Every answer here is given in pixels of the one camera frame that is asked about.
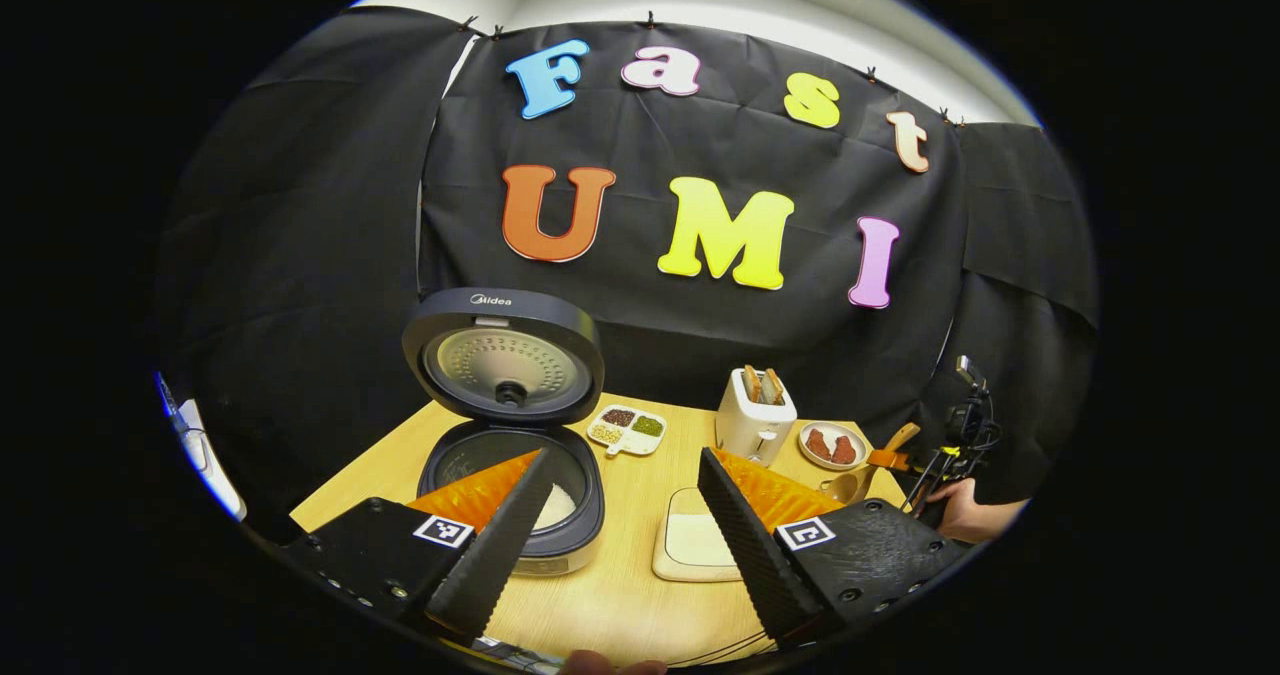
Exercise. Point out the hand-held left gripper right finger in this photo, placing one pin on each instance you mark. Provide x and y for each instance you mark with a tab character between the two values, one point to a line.
755	555

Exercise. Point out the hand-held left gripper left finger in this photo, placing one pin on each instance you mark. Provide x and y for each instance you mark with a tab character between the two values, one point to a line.
495	555

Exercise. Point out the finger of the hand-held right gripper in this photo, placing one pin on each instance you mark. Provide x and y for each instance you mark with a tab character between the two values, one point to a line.
888	460

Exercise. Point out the wooden spoon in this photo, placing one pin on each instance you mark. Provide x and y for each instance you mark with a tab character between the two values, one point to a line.
850	485

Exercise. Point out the cream rice container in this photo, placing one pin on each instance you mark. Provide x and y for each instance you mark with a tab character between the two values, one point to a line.
685	540

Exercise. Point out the white rice heap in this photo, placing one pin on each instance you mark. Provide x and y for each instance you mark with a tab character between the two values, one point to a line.
560	507

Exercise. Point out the dark grey rice cooker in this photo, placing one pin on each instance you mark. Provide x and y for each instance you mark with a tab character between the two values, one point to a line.
505	365

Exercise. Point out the brown meat piece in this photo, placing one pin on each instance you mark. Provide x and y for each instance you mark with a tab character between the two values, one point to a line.
844	450
818	444

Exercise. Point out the white round plate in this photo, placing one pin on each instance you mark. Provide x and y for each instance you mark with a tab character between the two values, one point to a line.
815	455

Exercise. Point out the white toaster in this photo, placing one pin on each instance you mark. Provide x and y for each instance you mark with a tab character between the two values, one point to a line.
752	430

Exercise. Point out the toast slice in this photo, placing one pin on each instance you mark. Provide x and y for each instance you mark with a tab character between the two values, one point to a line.
772	387
751	385

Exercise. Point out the white divided bean dish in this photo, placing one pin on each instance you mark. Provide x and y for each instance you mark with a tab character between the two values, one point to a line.
627	428

